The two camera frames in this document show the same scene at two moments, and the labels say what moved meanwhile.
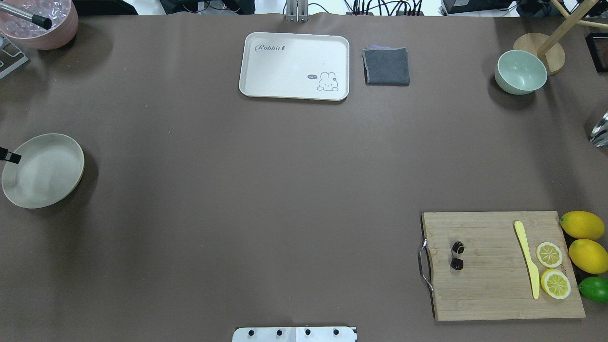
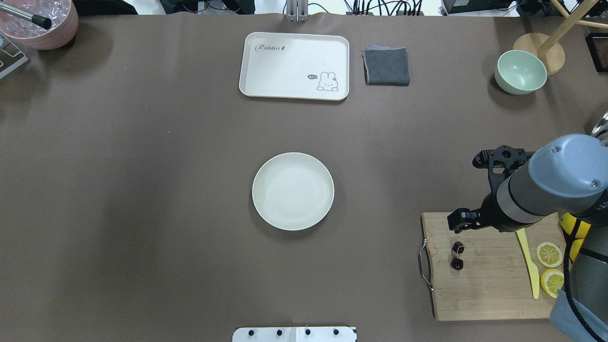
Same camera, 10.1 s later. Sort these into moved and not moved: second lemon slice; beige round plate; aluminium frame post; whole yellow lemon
Moved: beige round plate
Not moved: whole yellow lemon; aluminium frame post; second lemon slice
